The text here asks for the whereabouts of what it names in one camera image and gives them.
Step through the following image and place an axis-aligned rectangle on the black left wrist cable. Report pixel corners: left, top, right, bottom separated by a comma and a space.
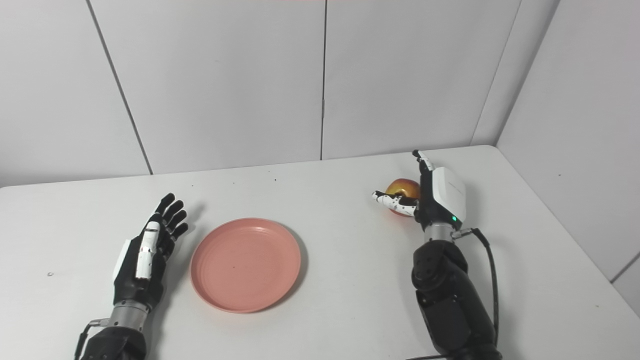
74, 318, 110, 360

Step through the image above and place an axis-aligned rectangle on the pink round plate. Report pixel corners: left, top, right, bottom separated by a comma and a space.
189, 217, 302, 314

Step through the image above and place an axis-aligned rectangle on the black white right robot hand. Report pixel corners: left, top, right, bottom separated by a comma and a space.
371, 149, 467, 232

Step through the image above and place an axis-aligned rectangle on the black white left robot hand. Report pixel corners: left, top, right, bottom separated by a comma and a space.
112, 193, 190, 312

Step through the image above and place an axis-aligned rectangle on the red yellow apple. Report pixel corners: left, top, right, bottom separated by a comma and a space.
385, 178, 422, 217

